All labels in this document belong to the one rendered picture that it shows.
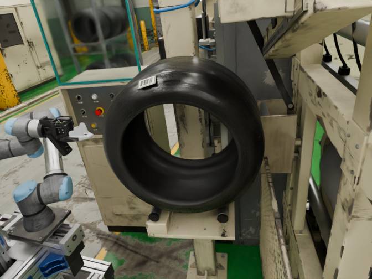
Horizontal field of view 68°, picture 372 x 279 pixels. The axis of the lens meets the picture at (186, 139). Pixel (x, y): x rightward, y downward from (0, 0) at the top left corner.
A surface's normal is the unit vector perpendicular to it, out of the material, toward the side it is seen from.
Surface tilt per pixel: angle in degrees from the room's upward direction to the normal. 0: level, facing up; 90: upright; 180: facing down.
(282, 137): 90
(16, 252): 0
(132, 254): 0
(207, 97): 81
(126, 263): 0
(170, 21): 90
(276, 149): 90
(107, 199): 90
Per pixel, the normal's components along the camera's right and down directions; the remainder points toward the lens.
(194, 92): -0.10, 0.32
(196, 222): -0.11, -0.88
